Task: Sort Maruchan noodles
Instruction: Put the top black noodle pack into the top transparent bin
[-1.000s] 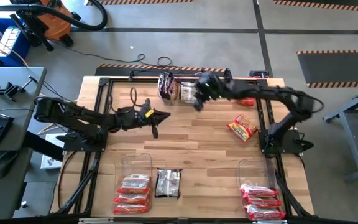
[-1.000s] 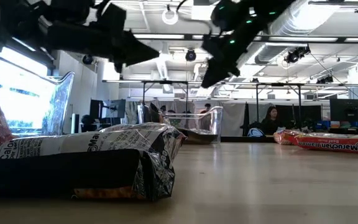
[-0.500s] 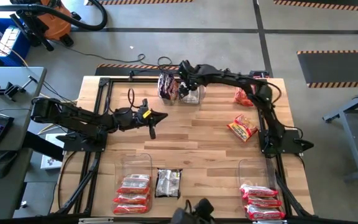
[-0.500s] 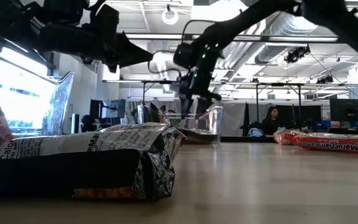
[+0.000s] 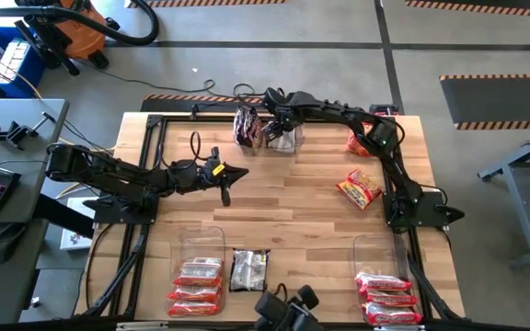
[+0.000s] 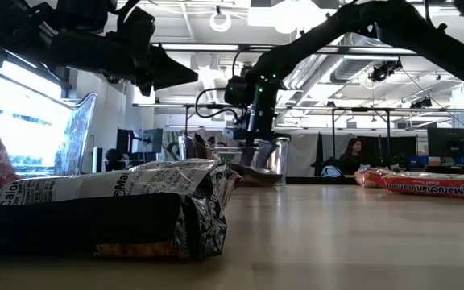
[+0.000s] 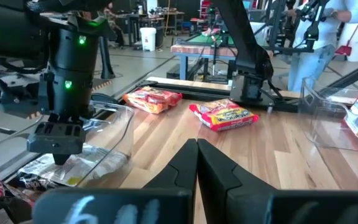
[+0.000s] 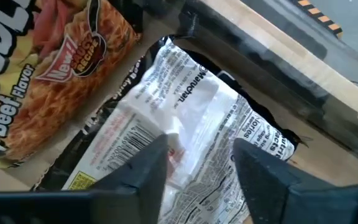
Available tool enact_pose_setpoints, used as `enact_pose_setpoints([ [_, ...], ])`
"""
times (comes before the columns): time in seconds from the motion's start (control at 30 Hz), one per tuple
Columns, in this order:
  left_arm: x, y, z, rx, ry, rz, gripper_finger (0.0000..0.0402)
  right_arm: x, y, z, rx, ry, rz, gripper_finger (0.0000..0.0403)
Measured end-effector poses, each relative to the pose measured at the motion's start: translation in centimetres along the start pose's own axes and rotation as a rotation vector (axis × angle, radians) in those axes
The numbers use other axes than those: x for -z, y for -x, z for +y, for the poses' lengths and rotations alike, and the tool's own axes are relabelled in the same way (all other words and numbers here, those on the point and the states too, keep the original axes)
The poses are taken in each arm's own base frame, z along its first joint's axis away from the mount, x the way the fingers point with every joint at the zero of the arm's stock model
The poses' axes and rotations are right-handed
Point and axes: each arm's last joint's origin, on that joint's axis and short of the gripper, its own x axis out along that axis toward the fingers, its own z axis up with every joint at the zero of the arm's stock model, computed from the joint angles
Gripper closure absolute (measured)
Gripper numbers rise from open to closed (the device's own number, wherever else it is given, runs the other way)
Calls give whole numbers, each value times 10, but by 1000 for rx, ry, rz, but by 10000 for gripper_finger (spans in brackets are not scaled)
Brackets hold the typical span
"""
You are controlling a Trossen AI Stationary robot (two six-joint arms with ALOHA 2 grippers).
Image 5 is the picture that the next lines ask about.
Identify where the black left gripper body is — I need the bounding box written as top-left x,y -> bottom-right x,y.
198,145 -> 233,208

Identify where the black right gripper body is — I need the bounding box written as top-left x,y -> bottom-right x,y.
269,108 -> 301,134

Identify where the clear plastic bin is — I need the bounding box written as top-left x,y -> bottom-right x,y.
233,106 -> 306,155
167,224 -> 227,318
351,233 -> 422,327

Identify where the black hazard-striped floor mat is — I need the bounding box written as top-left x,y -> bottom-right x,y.
140,94 -> 340,114
126,0 -> 289,8
439,73 -> 530,131
405,0 -> 530,19

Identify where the black red device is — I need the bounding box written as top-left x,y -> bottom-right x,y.
368,103 -> 399,116

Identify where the black blocky device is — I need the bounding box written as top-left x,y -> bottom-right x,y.
253,283 -> 326,331

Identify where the white box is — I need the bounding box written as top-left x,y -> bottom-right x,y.
60,197 -> 105,252

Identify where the black desk leg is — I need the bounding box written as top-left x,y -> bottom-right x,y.
34,192 -> 96,238

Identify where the grey desk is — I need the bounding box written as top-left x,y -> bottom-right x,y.
0,98 -> 71,327

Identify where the orange shop vacuum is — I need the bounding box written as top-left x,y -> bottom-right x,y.
14,0 -> 109,77

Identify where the blue plastic crate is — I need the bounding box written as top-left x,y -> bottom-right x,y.
0,26 -> 45,100

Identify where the black computer mouse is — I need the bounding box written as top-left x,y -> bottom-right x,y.
0,223 -> 29,266

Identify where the grey metal stand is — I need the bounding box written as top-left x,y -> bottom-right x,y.
476,123 -> 530,270

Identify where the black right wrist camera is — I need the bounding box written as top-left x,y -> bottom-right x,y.
262,86 -> 290,114

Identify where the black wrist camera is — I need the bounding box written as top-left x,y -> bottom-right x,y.
172,158 -> 201,184
262,86 -> 290,114

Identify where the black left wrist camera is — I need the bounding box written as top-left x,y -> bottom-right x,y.
172,158 -> 201,184

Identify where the black floor cable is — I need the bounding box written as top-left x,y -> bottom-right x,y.
78,59 -> 257,100

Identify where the black metal table frame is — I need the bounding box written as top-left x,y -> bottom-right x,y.
74,99 -> 468,331

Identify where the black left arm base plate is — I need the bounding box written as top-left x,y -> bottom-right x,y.
83,187 -> 160,226

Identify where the yellow cable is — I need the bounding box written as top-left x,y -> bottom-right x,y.
55,181 -> 109,199

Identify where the black vacuum hose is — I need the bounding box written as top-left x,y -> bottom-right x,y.
0,0 -> 160,47

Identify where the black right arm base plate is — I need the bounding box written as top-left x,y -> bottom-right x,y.
382,190 -> 467,231

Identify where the black desk clamp mount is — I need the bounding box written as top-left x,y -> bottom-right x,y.
0,111 -> 59,151

